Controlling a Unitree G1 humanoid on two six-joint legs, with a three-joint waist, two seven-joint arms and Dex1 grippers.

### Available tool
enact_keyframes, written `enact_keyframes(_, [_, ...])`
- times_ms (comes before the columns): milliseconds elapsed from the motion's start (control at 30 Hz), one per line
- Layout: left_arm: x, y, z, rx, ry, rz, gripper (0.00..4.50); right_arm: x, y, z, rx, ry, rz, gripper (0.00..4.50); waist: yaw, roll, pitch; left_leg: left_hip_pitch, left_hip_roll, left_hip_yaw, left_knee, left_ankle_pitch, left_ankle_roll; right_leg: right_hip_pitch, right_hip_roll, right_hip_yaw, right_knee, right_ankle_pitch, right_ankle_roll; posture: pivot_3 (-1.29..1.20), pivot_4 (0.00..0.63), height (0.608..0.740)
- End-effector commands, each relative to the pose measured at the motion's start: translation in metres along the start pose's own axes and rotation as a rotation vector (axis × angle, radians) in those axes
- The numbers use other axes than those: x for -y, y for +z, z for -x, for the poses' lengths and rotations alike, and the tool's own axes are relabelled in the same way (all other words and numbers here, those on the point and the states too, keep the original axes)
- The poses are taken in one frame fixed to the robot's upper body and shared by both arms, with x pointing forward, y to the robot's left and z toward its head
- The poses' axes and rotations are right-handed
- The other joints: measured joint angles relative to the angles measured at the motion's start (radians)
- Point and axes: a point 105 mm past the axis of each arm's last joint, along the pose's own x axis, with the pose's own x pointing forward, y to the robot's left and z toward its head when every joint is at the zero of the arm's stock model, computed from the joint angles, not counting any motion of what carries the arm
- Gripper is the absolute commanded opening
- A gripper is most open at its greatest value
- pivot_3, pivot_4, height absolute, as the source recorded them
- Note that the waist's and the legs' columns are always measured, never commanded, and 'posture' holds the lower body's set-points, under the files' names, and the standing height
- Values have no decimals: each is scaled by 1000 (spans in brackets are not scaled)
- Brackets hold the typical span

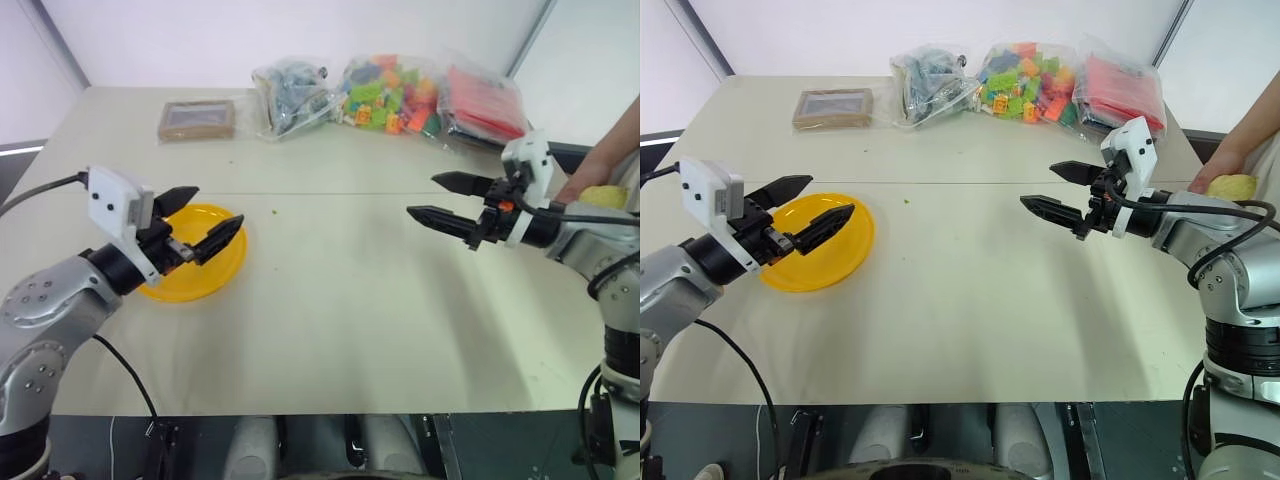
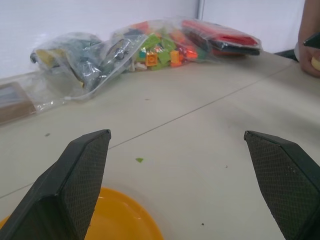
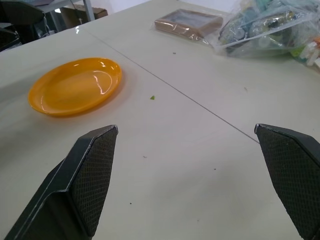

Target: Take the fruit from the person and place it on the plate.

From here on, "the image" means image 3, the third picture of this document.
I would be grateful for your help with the orange plastic plate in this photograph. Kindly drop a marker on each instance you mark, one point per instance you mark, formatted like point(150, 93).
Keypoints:
point(75, 86)

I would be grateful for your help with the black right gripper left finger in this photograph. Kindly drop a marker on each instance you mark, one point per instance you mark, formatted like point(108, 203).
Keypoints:
point(82, 180)

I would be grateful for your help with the small green scrap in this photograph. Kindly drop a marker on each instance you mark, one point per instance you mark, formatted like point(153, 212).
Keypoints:
point(152, 97)

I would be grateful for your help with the brown cardboard carton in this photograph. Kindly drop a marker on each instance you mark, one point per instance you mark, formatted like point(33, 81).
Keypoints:
point(82, 13)

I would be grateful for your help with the clear plastic bag of items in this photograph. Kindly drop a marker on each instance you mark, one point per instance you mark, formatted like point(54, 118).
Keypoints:
point(270, 27)

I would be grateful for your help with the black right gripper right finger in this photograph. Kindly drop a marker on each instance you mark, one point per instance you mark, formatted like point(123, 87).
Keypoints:
point(290, 175)

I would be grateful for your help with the black office chair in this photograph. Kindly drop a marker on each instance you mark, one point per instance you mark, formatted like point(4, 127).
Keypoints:
point(15, 22)

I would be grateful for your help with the grey metal table leg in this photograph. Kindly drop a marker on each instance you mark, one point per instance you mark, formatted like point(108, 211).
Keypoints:
point(89, 10)

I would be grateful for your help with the brown cardboard box with window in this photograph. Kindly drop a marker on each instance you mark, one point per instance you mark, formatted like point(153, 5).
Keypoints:
point(190, 23)

